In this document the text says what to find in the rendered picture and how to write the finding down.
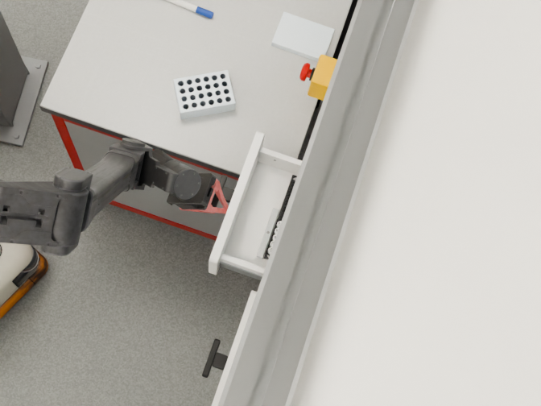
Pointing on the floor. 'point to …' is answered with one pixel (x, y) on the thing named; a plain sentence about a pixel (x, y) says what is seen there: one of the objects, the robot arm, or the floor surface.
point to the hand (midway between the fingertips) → (218, 209)
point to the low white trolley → (154, 16)
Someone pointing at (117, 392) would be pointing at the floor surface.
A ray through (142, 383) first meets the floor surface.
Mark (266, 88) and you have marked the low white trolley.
